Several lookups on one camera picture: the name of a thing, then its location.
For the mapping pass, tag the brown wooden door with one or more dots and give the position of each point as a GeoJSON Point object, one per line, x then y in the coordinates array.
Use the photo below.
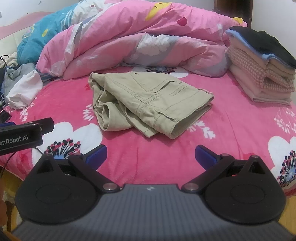
{"type": "Point", "coordinates": [231, 11]}

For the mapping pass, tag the pale pink folded garment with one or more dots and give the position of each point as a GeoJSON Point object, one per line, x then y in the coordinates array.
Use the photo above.
{"type": "Point", "coordinates": [245, 85]}

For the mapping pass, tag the teal floral quilt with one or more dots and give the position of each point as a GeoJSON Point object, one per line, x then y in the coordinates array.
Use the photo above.
{"type": "Point", "coordinates": [46, 32]}

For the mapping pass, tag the pink white headboard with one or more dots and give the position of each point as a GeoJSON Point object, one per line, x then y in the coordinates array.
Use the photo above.
{"type": "Point", "coordinates": [7, 44]}

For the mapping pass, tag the khaki pants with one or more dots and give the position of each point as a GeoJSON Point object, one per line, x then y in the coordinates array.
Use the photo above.
{"type": "Point", "coordinates": [150, 102]}

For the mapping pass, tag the grey cloth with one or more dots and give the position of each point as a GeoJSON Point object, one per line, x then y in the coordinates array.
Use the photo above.
{"type": "Point", "coordinates": [16, 74]}

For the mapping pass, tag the beige folded garment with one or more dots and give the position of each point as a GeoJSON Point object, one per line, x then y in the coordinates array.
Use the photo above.
{"type": "Point", "coordinates": [249, 53]}

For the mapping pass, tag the pink floral quilt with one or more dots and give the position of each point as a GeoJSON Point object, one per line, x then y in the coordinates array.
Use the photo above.
{"type": "Point", "coordinates": [138, 27]}

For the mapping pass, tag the black smartphone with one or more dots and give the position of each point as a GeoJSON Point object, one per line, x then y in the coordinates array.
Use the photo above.
{"type": "Point", "coordinates": [3, 117]}

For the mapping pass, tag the black folded garment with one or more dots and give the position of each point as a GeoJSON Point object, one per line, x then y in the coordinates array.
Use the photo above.
{"type": "Point", "coordinates": [266, 41]}

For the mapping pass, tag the white cloth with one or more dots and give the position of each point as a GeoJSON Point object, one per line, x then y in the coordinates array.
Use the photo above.
{"type": "Point", "coordinates": [23, 92]}

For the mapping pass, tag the pink checked folded garment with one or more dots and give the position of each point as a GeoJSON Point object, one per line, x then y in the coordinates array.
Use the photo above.
{"type": "Point", "coordinates": [254, 71]}

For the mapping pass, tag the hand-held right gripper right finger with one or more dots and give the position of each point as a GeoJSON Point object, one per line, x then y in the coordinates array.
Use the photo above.
{"type": "Point", "coordinates": [203, 155]}

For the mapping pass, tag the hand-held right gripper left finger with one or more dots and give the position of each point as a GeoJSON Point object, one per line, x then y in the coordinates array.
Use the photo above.
{"type": "Point", "coordinates": [97, 155]}

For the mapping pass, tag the pink floral bed blanket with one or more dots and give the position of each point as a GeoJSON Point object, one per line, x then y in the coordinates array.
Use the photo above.
{"type": "Point", "coordinates": [138, 157]}

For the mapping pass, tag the dark cloth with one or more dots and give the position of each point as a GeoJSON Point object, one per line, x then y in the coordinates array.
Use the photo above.
{"type": "Point", "coordinates": [1, 78]}

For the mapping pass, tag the cream knitted cloth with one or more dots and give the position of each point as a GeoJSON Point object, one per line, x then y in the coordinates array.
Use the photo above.
{"type": "Point", "coordinates": [10, 60]}

